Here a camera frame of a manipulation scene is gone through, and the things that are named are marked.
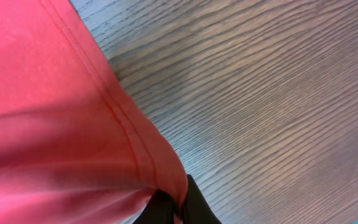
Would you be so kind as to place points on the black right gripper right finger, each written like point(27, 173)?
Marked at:
point(195, 208)

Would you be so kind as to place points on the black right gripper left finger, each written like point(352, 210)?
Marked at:
point(159, 210)

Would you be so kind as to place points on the red t-shirt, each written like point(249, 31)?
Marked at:
point(74, 147)

